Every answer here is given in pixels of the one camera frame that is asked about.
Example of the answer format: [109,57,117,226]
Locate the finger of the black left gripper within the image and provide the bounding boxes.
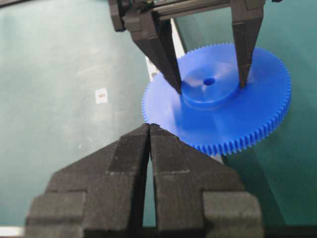
[232,0,263,88]

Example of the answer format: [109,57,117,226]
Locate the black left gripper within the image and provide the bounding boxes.
[107,0,267,95]

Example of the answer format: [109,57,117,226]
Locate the small white sticker marker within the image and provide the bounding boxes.
[95,88,108,105]

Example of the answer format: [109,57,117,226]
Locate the large blue plastic gear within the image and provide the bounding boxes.
[142,43,291,155]

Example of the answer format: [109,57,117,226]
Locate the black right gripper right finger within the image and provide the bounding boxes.
[150,124,264,238]

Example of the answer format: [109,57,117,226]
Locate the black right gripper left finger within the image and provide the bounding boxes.
[25,124,150,238]

